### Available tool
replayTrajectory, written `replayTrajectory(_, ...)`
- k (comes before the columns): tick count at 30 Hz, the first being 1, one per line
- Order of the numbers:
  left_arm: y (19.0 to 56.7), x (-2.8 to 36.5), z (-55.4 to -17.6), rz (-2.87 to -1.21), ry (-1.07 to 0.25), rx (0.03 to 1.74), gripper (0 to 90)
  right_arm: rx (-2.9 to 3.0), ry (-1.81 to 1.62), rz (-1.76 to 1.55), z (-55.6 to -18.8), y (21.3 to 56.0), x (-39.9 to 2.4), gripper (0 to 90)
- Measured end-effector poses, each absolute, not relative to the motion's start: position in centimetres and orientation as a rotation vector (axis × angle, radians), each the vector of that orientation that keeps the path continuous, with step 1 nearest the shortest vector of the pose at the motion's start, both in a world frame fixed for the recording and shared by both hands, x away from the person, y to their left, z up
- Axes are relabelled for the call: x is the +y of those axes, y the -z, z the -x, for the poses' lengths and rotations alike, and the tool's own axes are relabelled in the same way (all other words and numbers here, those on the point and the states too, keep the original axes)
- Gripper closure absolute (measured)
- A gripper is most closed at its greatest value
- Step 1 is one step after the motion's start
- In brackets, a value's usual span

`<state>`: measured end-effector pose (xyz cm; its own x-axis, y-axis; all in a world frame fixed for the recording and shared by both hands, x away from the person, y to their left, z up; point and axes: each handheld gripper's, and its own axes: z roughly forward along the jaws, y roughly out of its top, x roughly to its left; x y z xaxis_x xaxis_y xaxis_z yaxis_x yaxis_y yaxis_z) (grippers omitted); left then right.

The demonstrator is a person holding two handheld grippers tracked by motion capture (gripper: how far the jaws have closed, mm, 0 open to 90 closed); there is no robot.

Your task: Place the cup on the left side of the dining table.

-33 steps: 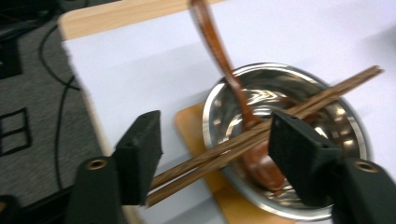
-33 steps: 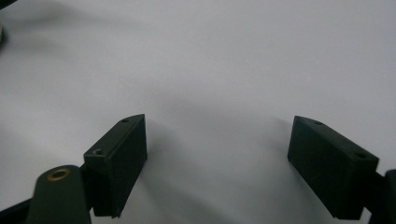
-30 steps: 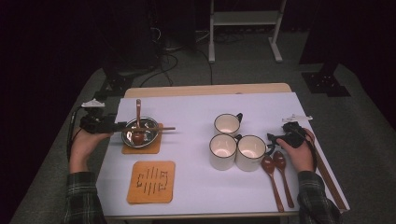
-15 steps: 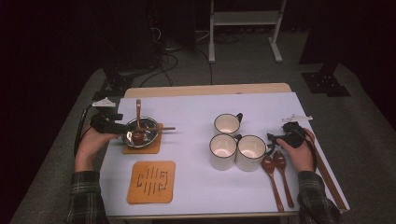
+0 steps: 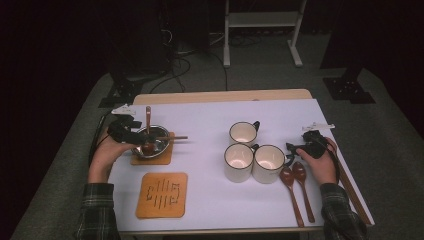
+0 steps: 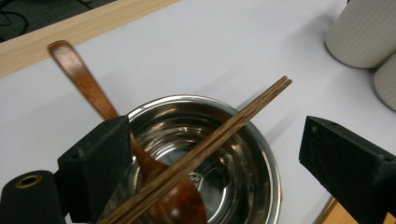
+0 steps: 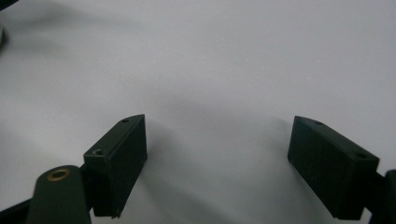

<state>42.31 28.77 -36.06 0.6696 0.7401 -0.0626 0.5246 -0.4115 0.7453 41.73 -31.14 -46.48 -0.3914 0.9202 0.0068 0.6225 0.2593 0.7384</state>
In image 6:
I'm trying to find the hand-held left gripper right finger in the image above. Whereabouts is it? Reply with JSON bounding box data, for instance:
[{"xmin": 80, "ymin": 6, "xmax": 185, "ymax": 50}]
[{"xmin": 298, "ymin": 115, "xmax": 396, "ymax": 224}]

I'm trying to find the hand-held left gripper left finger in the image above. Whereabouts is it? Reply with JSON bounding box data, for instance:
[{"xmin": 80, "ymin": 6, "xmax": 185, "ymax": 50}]
[{"xmin": 56, "ymin": 115, "xmax": 134, "ymax": 224}]

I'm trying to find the brown wooden spoon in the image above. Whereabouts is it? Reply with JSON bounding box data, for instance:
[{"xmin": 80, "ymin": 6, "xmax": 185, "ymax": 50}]
[{"xmin": 47, "ymin": 39, "xmax": 208, "ymax": 224}]

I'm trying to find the steel bowl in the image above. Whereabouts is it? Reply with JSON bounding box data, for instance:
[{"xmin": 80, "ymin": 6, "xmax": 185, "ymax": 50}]
[{"xmin": 99, "ymin": 94, "xmax": 283, "ymax": 224}]

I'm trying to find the white cup black rim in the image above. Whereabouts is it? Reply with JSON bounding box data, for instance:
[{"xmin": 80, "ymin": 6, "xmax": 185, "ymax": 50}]
[
  {"xmin": 324, "ymin": 0, "xmax": 396, "ymax": 70},
  {"xmin": 373, "ymin": 53, "xmax": 396, "ymax": 113}
]

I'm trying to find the wooden table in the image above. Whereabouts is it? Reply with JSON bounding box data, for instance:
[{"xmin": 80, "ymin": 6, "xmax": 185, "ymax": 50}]
[{"xmin": 0, "ymin": 0, "xmax": 180, "ymax": 78}]

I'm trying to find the black floor cable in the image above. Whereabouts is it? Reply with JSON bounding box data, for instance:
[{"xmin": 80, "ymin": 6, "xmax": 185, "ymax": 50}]
[{"xmin": 0, "ymin": 0, "xmax": 30, "ymax": 43}]

